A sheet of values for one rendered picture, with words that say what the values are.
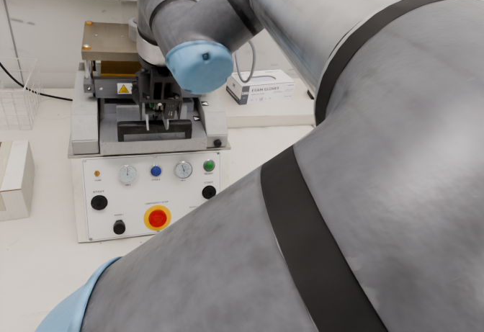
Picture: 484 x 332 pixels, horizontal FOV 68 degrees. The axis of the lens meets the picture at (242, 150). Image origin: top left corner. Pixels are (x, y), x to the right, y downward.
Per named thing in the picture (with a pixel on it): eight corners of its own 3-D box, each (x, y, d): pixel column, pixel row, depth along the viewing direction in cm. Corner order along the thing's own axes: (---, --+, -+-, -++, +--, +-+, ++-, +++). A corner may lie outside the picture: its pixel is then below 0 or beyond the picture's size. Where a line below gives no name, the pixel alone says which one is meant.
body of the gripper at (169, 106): (137, 122, 64) (138, 74, 55) (135, 86, 69) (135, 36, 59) (181, 121, 67) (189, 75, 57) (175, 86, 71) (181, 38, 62)
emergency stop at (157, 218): (148, 225, 82) (148, 209, 81) (166, 223, 83) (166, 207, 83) (149, 228, 81) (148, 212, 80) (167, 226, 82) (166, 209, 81)
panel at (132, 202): (87, 241, 78) (80, 158, 74) (220, 225, 88) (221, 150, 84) (86, 245, 76) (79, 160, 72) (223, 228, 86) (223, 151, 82)
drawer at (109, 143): (101, 90, 96) (99, 62, 91) (184, 90, 103) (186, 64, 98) (101, 158, 74) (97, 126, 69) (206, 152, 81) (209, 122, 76)
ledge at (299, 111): (205, 87, 146) (206, 77, 143) (377, 87, 173) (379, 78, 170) (224, 128, 124) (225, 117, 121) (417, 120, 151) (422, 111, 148)
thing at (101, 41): (88, 47, 95) (83, -4, 88) (204, 52, 105) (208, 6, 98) (85, 91, 77) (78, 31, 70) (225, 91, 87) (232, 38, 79)
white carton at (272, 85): (225, 89, 137) (227, 71, 133) (276, 85, 147) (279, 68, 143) (239, 105, 129) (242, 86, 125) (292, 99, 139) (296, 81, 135)
